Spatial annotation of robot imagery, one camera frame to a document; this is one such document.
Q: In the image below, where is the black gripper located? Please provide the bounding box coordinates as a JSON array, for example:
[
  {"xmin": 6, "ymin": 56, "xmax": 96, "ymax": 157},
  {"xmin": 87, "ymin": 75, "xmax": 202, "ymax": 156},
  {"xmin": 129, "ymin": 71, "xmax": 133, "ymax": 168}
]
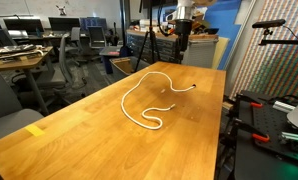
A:
[{"xmin": 174, "ymin": 19, "xmax": 193, "ymax": 64}]

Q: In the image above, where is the white rope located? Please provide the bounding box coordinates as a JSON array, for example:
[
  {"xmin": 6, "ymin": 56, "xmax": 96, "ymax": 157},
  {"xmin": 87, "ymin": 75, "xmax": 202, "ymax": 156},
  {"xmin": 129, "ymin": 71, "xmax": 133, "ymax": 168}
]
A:
[{"xmin": 120, "ymin": 70, "xmax": 197, "ymax": 131}]

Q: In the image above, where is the tan foam board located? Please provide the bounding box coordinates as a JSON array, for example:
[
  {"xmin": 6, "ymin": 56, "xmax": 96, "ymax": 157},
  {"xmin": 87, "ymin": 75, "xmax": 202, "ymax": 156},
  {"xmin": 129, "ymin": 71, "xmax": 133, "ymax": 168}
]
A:
[{"xmin": 211, "ymin": 36, "xmax": 231, "ymax": 71}]

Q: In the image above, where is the brown cardboard box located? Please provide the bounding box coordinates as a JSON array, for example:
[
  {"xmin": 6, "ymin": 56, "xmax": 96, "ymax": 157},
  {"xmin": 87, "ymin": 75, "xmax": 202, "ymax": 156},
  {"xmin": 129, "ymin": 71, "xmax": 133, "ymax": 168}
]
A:
[{"xmin": 192, "ymin": 9, "xmax": 205, "ymax": 22}]

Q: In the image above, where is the white container stack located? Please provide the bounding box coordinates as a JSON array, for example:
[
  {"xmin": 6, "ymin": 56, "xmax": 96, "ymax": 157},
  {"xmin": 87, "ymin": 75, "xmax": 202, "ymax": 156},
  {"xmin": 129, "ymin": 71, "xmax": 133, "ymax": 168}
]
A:
[{"xmin": 138, "ymin": 18, "xmax": 161, "ymax": 33}]

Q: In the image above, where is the black tripod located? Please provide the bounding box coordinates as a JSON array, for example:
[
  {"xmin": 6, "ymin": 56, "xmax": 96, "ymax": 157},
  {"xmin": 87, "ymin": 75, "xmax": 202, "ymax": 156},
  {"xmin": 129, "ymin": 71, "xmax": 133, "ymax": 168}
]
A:
[{"xmin": 134, "ymin": 0, "xmax": 162, "ymax": 73}]

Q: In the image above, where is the blue partition panel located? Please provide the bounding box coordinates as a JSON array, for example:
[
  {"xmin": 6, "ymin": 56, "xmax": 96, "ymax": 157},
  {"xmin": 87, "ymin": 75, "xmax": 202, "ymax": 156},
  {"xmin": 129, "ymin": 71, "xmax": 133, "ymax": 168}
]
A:
[{"xmin": 152, "ymin": 0, "xmax": 243, "ymax": 71}]

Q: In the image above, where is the cardboard sheet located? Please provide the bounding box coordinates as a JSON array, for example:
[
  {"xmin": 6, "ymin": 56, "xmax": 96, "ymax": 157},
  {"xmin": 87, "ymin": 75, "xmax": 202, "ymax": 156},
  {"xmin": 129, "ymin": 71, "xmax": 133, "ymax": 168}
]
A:
[{"xmin": 112, "ymin": 57, "xmax": 134, "ymax": 75}]

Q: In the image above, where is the black vertical pole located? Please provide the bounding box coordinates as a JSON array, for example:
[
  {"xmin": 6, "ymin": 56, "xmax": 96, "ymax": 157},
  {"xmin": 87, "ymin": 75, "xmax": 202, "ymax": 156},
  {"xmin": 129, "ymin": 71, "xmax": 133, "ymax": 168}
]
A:
[{"xmin": 119, "ymin": 0, "xmax": 127, "ymax": 48}]

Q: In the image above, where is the gray plastic bin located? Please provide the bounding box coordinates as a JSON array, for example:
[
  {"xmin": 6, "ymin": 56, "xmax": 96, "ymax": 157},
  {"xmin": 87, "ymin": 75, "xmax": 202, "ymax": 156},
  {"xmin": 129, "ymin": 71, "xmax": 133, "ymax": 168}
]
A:
[{"xmin": 109, "ymin": 55, "xmax": 151, "ymax": 82}]

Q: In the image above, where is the dark side table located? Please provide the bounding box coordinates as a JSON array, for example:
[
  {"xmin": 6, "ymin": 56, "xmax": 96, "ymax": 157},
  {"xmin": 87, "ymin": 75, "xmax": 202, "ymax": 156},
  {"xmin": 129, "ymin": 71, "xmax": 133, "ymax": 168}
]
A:
[{"xmin": 98, "ymin": 45, "xmax": 124, "ymax": 75}]

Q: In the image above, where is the dark mesh office chair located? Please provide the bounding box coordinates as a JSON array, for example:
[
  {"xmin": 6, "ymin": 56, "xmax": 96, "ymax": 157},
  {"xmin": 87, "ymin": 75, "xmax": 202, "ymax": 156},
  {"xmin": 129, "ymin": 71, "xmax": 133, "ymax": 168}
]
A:
[{"xmin": 87, "ymin": 25, "xmax": 107, "ymax": 49}]

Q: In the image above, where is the multicolour patterned panel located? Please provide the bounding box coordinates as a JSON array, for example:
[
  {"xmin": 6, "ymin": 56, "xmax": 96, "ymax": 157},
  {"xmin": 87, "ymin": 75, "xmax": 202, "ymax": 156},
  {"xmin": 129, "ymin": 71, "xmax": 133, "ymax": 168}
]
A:
[{"xmin": 229, "ymin": 0, "xmax": 298, "ymax": 101}]

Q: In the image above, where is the blue lit monitor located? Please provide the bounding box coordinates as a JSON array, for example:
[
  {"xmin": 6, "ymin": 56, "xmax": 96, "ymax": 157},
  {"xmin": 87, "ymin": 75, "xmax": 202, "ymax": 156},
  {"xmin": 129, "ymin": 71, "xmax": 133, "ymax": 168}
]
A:
[{"xmin": 79, "ymin": 17, "xmax": 108, "ymax": 32}]

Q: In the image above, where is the small gray chair back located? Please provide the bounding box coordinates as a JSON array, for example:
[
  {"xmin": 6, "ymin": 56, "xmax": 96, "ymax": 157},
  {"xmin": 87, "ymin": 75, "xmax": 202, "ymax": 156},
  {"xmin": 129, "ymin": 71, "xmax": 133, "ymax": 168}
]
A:
[{"xmin": 69, "ymin": 26, "xmax": 82, "ymax": 51}]

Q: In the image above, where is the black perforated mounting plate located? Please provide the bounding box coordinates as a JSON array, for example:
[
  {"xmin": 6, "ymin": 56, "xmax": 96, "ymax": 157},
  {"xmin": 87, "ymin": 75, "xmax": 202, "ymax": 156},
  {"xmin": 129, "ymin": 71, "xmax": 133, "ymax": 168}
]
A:
[{"xmin": 235, "ymin": 89, "xmax": 298, "ymax": 165}]

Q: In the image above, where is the aluminum extrusion bar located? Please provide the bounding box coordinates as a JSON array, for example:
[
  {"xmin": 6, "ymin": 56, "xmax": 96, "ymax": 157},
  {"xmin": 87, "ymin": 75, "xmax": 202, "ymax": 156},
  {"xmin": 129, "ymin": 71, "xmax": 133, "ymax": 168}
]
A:
[
  {"xmin": 280, "ymin": 131, "xmax": 298, "ymax": 145},
  {"xmin": 272, "ymin": 99, "xmax": 297, "ymax": 114}
]

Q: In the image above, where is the gray swivel office chair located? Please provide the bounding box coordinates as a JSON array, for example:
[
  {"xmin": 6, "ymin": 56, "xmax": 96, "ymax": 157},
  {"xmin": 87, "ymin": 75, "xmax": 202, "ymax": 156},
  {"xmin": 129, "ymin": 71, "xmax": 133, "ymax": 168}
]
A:
[{"xmin": 35, "ymin": 32, "xmax": 88, "ymax": 101}]

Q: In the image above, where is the small gray drone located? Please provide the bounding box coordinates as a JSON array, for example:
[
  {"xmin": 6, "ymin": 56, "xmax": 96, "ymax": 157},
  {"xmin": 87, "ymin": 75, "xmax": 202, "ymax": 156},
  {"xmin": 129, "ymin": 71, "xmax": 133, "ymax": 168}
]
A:
[{"xmin": 55, "ymin": 4, "xmax": 69, "ymax": 16}]

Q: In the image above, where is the wooden office desk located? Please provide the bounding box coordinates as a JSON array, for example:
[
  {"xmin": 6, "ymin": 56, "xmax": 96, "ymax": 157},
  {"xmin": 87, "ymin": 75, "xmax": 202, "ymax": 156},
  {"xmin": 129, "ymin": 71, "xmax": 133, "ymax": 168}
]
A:
[{"xmin": 0, "ymin": 45, "xmax": 55, "ymax": 117}]

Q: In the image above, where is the flat dark keyboard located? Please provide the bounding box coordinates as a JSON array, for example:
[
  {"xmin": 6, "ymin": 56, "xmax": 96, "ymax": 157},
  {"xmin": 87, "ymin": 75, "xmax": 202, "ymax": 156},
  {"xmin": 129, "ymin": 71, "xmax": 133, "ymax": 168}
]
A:
[{"xmin": 0, "ymin": 43, "xmax": 37, "ymax": 55}]

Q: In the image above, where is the yellow tape piece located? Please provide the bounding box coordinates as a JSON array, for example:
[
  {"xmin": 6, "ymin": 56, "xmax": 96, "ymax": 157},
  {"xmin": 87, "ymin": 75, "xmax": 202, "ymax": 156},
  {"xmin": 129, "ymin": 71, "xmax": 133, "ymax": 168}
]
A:
[{"xmin": 24, "ymin": 123, "xmax": 46, "ymax": 138}]

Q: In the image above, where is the gray padded chair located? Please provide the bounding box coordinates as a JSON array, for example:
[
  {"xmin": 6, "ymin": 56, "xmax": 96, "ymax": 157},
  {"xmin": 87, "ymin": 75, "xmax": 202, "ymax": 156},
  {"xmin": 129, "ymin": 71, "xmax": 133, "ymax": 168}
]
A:
[{"xmin": 0, "ymin": 59, "xmax": 45, "ymax": 145}]

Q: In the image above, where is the yellow wrist camera mount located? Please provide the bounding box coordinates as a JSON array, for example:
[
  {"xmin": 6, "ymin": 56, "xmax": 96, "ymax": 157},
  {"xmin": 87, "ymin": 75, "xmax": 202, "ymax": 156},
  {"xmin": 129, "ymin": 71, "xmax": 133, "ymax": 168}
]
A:
[{"xmin": 190, "ymin": 19, "xmax": 208, "ymax": 33}]

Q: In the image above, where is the black stereo camera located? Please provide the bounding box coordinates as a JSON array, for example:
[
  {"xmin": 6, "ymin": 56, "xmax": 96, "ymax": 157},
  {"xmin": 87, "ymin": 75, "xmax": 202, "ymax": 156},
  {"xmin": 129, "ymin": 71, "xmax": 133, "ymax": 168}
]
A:
[{"xmin": 251, "ymin": 18, "xmax": 287, "ymax": 29}]

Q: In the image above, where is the black clamp orange handle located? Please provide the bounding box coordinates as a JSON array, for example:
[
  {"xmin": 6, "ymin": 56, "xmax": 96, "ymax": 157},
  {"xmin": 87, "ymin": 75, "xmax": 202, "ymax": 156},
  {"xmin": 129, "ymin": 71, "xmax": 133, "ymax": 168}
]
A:
[
  {"xmin": 230, "ymin": 118, "xmax": 271, "ymax": 144},
  {"xmin": 234, "ymin": 93, "xmax": 266, "ymax": 118}
]

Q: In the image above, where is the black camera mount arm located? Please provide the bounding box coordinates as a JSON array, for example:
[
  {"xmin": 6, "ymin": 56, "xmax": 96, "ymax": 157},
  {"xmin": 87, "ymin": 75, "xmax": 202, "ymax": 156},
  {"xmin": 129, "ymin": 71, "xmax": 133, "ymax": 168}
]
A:
[{"xmin": 258, "ymin": 28, "xmax": 298, "ymax": 50}]

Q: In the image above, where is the thick black base cable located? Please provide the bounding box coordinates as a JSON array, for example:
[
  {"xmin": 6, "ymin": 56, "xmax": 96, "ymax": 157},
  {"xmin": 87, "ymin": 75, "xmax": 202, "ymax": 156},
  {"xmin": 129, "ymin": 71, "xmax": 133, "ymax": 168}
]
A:
[{"xmin": 268, "ymin": 94, "xmax": 298, "ymax": 104}]

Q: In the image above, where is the white cord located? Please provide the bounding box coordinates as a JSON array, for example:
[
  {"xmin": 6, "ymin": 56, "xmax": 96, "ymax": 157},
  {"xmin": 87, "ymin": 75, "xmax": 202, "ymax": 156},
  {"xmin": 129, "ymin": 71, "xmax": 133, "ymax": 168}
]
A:
[{"xmin": 28, "ymin": 48, "xmax": 45, "ymax": 58}]

